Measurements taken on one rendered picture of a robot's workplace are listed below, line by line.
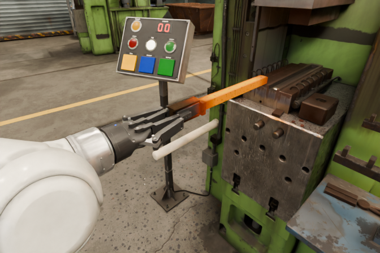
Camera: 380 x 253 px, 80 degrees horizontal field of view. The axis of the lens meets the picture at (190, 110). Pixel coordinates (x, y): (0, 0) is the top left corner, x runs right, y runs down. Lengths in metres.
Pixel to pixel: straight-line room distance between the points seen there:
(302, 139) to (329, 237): 0.29
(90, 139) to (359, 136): 0.89
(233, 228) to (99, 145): 1.12
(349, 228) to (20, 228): 0.74
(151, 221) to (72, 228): 1.43
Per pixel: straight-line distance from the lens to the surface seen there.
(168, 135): 0.47
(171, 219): 1.64
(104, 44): 5.57
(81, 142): 0.42
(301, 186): 0.96
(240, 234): 1.42
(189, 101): 0.55
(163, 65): 1.06
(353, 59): 1.30
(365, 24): 1.28
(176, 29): 1.09
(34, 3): 8.42
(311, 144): 0.85
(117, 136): 0.44
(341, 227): 0.80
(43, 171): 0.22
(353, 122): 1.01
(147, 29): 1.16
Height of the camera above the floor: 1.33
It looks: 28 degrees down
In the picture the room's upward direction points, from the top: straight up
